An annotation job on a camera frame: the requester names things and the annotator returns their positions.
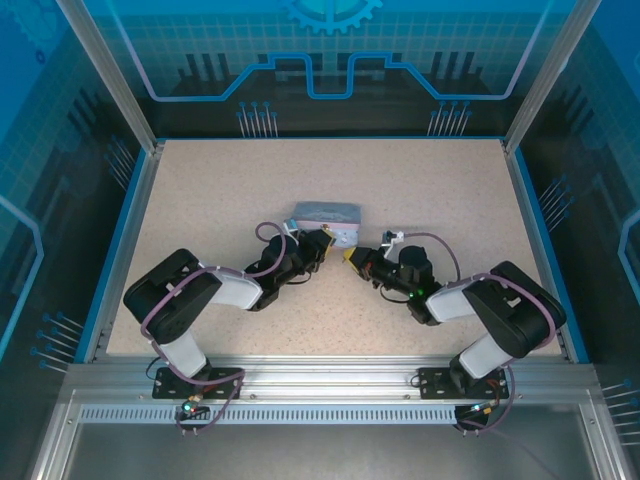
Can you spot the lilac cartoon tin box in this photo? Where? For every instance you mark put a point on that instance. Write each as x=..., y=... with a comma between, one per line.
x=325, y=212

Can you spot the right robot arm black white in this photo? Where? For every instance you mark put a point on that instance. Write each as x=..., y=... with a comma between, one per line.
x=515, y=310

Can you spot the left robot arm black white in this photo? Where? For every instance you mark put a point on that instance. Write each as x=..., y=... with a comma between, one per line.
x=170, y=300

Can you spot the right connector board with LEDs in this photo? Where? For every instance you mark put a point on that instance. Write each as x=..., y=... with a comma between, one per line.
x=482, y=409

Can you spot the connector board with leds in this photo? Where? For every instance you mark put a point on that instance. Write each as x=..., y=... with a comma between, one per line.
x=482, y=409
x=192, y=406

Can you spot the left connector board with LEDs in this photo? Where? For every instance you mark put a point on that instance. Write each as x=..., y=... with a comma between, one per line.
x=192, y=406

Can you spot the blue printed acrylic panel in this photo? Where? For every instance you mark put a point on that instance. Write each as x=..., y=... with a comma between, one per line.
x=325, y=40

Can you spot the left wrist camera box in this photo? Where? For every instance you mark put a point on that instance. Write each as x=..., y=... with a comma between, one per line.
x=292, y=226

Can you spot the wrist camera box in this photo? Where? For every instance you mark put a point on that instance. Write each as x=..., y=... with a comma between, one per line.
x=292, y=226
x=392, y=236

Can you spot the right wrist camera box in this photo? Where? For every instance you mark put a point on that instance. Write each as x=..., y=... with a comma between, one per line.
x=392, y=236

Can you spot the aluminium mounting rail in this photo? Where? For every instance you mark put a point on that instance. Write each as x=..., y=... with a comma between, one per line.
x=325, y=375

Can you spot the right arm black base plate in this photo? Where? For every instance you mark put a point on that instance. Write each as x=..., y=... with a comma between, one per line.
x=435, y=385

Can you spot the aluminium table side rail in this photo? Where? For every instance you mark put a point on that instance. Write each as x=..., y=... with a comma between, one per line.
x=135, y=225
x=530, y=210

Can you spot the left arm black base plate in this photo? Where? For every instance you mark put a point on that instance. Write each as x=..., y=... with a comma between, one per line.
x=225, y=387

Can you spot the aluminium frame post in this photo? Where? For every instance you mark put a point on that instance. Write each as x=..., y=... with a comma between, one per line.
x=120, y=75
x=545, y=75

